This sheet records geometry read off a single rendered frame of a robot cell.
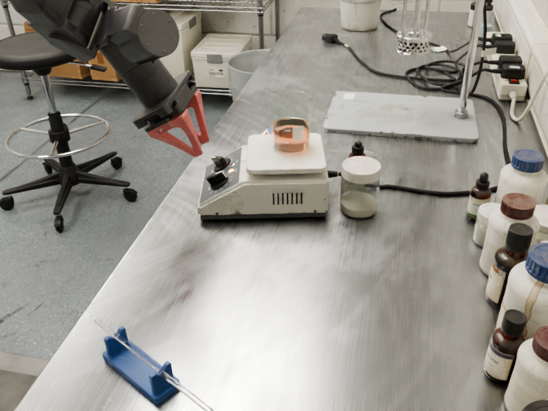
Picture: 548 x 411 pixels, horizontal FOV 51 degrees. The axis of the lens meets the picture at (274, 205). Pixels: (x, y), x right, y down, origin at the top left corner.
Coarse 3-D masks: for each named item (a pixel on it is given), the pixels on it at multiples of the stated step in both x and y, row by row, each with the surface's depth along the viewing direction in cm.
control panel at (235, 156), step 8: (232, 152) 95; (240, 152) 93; (232, 160) 92; (240, 160) 91; (208, 168) 96; (232, 168) 90; (232, 176) 88; (208, 184) 90; (224, 184) 87; (232, 184) 85; (208, 192) 88; (216, 192) 86; (200, 200) 88
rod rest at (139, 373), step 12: (108, 336) 64; (108, 348) 64; (120, 348) 65; (108, 360) 64; (120, 360) 64; (132, 360) 64; (120, 372) 63; (132, 372) 62; (144, 372) 62; (156, 372) 62; (168, 372) 60; (132, 384) 62; (144, 384) 61; (156, 384) 59; (168, 384) 61; (156, 396) 60; (168, 396) 60
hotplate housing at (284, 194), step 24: (240, 168) 89; (240, 192) 85; (264, 192) 85; (288, 192) 85; (312, 192) 85; (216, 216) 88; (240, 216) 88; (264, 216) 88; (288, 216) 88; (312, 216) 88
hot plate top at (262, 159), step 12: (252, 144) 90; (264, 144) 90; (312, 144) 90; (252, 156) 87; (264, 156) 87; (276, 156) 87; (288, 156) 87; (300, 156) 87; (312, 156) 87; (324, 156) 87; (252, 168) 84; (264, 168) 84; (276, 168) 84; (288, 168) 84; (300, 168) 84; (312, 168) 84; (324, 168) 84
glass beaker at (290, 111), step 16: (272, 96) 87; (288, 96) 88; (304, 96) 87; (272, 112) 85; (288, 112) 83; (304, 112) 84; (272, 128) 87; (288, 128) 85; (304, 128) 85; (272, 144) 88; (288, 144) 86; (304, 144) 87
